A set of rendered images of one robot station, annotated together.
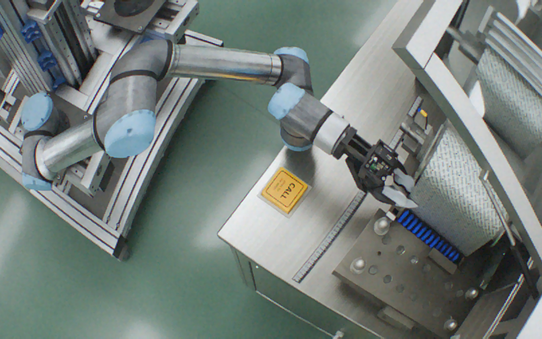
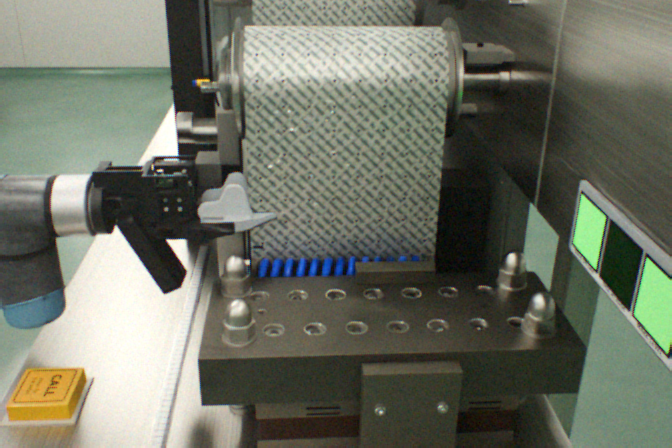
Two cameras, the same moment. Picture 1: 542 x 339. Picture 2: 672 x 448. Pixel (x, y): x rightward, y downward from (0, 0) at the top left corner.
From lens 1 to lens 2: 114 cm
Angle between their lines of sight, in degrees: 55
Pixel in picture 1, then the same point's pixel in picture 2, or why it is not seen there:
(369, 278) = (278, 341)
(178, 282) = not seen: outside the picture
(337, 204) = (147, 376)
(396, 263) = (308, 309)
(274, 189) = (28, 393)
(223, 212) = not seen: outside the picture
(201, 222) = not seen: outside the picture
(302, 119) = (19, 190)
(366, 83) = (115, 267)
